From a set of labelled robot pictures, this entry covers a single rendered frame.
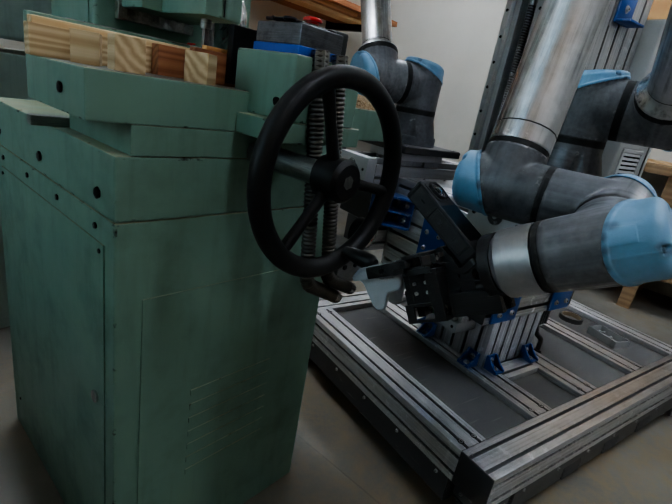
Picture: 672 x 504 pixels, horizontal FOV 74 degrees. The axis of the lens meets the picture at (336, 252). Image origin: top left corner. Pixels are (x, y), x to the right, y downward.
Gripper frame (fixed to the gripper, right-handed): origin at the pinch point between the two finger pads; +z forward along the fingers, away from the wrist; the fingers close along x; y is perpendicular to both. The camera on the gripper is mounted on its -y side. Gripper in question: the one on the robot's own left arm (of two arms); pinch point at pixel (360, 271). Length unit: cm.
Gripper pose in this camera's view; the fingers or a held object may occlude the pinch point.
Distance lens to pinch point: 62.6
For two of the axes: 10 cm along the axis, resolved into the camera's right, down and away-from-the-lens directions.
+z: -7.2, 1.8, 6.8
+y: 2.2, 9.8, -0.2
